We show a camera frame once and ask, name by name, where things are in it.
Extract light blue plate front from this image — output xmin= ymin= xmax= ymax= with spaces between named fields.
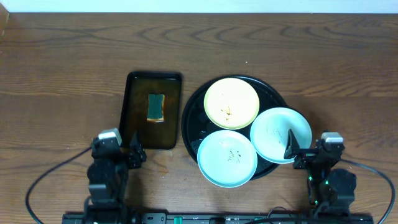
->
xmin=197 ymin=130 xmax=257 ymax=188

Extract yellow plate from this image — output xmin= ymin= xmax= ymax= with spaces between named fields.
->
xmin=203 ymin=78 xmax=260 ymax=130

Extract black rectangular tray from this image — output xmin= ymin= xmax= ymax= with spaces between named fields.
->
xmin=119 ymin=71 xmax=182 ymax=150

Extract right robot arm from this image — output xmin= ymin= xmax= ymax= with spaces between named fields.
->
xmin=284 ymin=129 xmax=357 ymax=218

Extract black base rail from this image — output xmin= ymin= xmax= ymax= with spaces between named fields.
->
xmin=62 ymin=212 xmax=373 ymax=224

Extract pale green plate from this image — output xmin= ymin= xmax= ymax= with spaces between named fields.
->
xmin=250 ymin=107 xmax=312 ymax=164

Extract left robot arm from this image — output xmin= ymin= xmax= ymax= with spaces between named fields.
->
xmin=83 ymin=128 xmax=147 ymax=224

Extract green and orange sponge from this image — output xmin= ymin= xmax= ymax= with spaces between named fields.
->
xmin=147 ymin=94 xmax=165 ymax=123

